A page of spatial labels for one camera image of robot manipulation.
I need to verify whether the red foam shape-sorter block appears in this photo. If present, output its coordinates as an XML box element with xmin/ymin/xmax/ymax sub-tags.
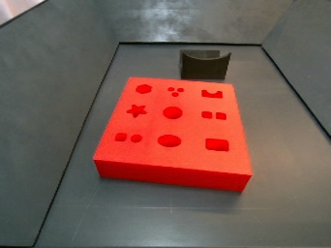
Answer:
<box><xmin>93</xmin><ymin>77</ymin><xmax>252</xmax><ymax>192</ymax></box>

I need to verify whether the black curved fixture cradle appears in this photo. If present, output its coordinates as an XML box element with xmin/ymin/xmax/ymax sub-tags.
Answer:
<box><xmin>180</xmin><ymin>49</ymin><xmax>231</xmax><ymax>79</ymax></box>

